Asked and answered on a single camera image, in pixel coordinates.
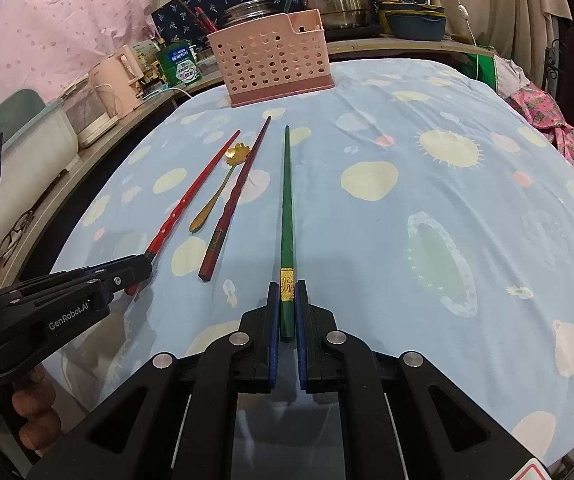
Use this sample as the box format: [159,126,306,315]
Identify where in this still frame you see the pink perforated utensil holder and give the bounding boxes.
[207,9,335,108]

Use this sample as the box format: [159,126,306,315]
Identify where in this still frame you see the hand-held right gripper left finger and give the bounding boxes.
[29,282,280,480]

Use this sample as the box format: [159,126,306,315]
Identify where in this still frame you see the gold flower spoon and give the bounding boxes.
[189,142,252,234]

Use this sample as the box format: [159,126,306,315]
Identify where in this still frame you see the black eyeglasses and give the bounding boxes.
[0,210,35,268]

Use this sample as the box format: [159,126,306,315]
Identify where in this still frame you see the steel rice cooker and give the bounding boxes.
[219,0,288,31]

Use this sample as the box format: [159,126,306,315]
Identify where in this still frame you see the maroon chopstick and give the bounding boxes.
[198,115,272,282]

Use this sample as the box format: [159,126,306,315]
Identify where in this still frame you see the white printed packet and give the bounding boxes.
[132,40,162,81]

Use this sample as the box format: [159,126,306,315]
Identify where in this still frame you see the pink electric kettle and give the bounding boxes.
[89,44,144,113]

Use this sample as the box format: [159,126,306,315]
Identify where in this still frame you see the person's left hand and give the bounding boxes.
[0,360,62,461]

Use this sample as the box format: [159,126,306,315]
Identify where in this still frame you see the grey-green plastic tub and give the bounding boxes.
[0,89,80,256]

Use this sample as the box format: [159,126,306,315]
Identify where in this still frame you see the white cable with switch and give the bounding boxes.
[437,0,478,46]

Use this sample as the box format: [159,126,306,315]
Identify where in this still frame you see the white kitchen appliance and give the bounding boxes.
[62,76,120,150]

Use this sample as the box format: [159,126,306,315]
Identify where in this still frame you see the green drum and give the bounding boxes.
[472,52,500,91]

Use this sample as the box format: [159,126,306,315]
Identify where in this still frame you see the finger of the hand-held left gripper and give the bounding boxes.
[0,275,124,309]
[14,255,152,295]

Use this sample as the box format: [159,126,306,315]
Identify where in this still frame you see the black induction cooker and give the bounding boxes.
[324,25,385,43]

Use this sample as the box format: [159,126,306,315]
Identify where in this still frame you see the pink printed curtain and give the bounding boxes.
[0,0,178,136]

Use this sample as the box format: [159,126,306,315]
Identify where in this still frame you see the yellow-rimmed dark bowl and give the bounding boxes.
[379,1,445,18]

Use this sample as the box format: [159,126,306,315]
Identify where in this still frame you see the pink patterned cloth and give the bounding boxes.
[504,85,574,181]

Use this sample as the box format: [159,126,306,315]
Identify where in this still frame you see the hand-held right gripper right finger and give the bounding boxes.
[296,280,542,480]

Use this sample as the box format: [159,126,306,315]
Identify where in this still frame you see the green tin can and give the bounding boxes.
[156,40,202,88]

